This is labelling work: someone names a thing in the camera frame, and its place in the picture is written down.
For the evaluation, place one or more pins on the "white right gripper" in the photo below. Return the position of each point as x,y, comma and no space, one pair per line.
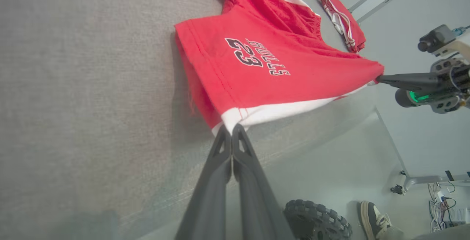
453,82

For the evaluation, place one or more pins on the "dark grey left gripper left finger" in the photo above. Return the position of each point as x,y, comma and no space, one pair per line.
213,188

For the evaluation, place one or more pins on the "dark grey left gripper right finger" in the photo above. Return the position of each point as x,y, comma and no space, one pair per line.
257,203

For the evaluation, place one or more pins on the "red Bulls jersey white sleeves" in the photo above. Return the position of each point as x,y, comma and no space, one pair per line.
352,31

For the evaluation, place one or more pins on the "red shorts white side stripe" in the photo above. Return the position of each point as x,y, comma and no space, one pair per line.
293,82

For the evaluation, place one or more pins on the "black knobby robot wheel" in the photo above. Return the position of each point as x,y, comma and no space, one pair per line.
315,223

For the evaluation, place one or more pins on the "grey metal stand base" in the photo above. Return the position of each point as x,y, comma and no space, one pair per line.
426,180

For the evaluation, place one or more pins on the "black white sneaker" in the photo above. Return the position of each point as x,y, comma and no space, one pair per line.
374,221

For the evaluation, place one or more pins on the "small white power box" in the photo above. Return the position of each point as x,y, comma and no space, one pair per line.
459,216

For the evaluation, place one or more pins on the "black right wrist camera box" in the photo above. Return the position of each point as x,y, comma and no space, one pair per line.
437,38

